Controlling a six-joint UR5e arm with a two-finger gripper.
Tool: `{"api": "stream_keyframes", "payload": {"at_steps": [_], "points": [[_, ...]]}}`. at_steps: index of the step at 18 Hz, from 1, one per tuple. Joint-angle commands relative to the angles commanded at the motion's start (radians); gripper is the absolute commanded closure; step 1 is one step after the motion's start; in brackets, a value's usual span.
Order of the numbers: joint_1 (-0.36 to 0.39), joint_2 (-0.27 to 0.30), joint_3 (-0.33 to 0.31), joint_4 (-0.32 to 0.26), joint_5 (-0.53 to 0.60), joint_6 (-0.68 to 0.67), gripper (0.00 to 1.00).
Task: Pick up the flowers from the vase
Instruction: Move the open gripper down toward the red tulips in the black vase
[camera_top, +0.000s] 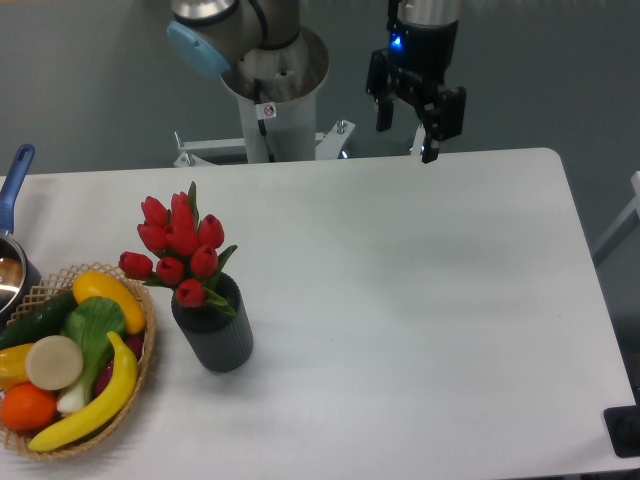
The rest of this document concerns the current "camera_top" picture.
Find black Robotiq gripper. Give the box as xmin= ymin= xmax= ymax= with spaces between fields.
xmin=365 ymin=19 xmax=467 ymax=164

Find red tulip bouquet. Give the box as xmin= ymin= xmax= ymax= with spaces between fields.
xmin=118 ymin=183 xmax=237 ymax=316

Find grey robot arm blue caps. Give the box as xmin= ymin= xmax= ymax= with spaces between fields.
xmin=167 ymin=1 xmax=466 ymax=163

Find dark grey ribbed vase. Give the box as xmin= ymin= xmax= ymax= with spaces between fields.
xmin=171 ymin=273 xmax=254 ymax=373

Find dark red vegetable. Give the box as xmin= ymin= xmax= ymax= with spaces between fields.
xmin=93 ymin=334 xmax=144 ymax=397

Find black device at table edge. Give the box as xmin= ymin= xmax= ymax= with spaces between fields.
xmin=603 ymin=405 xmax=639 ymax=458

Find green bok choy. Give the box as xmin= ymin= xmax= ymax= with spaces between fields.
xmin=57 ymin=296 xmax=126 ymax=416

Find yellow banana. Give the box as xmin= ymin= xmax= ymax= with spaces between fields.
xmin=27 ymin=332 xmax=138 ymax=452

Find green cucumber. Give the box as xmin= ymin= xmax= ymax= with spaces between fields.
xmin=1 ymin=291 xmax=77 ymax=350

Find beige round disc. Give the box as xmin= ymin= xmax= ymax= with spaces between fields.
xmin=25 ymin=335 xmax=84 ymax=391

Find yellow bell pepper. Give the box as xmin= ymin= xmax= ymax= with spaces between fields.
xmin=0 ymin=343 xmax=34 ymax=391

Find orange fruit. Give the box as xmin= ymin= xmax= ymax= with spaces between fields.
xmin=1 ymin=383 xmax=57 ymax=432

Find woven wicker basket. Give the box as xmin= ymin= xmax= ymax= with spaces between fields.
xmin=1 ymin=262 xmax=156 ymax=460

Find white furniture frame right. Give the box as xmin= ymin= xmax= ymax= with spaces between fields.
xmin=591 ymin=171 xmax=639 ymax=268

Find blue handled steel pot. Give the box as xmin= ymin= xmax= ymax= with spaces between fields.
xmin=1 ymin=144 xmax=41 ymax=330

